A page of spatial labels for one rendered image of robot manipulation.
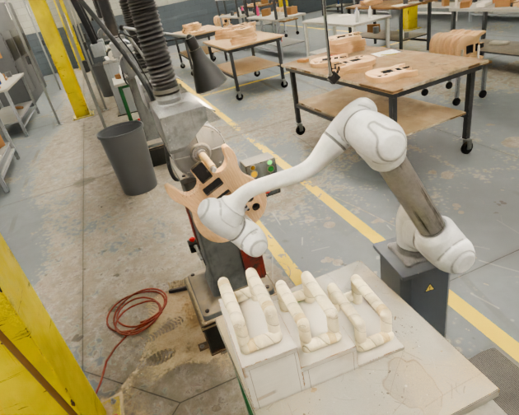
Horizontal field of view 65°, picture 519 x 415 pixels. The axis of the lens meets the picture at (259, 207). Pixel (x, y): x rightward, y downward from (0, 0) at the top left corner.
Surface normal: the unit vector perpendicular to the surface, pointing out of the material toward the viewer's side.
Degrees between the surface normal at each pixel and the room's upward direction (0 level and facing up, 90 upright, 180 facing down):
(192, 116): 90
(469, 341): 0
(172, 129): 90
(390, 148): 85
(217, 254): 90
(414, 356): 0
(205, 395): 0
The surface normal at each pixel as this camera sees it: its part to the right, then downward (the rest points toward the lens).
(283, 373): 0.30, 0.43
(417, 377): -0.18, -0.85
